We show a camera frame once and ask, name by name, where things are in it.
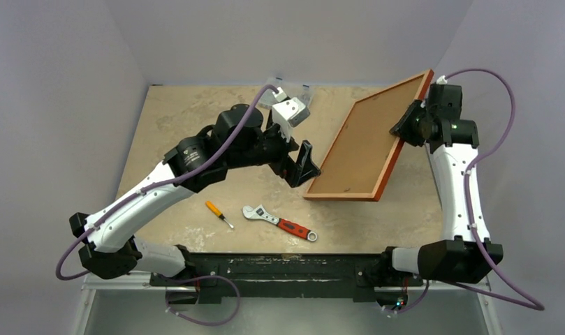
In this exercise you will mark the clear plastic organizer box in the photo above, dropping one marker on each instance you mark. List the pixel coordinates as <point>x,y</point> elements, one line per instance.
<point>303,92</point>

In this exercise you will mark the red handled adjustable wrench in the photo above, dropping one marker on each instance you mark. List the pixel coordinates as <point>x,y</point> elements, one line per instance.
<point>259,213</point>

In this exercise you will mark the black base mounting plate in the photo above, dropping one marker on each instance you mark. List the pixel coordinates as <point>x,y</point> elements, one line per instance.
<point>359,277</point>

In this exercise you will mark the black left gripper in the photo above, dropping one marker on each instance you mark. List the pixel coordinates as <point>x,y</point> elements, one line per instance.
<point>306,168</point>

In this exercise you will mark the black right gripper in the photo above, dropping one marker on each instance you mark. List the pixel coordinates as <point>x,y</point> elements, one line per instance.
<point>412,123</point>

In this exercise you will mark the aluminium right side rail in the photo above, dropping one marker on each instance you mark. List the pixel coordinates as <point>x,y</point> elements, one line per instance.
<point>421,91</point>

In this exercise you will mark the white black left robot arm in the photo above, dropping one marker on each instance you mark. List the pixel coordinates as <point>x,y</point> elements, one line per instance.
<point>110,247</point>

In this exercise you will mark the aluminium rail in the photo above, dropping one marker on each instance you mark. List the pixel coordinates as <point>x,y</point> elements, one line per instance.
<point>142,281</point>
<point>421,91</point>

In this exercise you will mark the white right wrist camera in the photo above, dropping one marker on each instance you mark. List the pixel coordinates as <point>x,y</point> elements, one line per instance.
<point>441,80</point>

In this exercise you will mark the yellow handled screwdriver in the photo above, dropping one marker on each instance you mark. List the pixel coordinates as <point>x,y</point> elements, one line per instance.
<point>218,213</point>

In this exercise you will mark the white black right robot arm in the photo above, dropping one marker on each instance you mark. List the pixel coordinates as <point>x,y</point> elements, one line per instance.
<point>464,252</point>

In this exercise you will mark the red wooden photo frame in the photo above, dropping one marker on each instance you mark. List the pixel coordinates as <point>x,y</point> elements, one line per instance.
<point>363,154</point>

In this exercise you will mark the aluminium front rail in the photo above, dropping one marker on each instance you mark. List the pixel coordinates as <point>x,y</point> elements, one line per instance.
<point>142,281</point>

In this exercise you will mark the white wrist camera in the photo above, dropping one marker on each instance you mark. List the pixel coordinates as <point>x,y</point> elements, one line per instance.
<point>441,80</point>
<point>288,113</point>

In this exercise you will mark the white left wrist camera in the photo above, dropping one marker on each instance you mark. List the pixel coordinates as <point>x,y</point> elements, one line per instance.
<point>288,113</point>

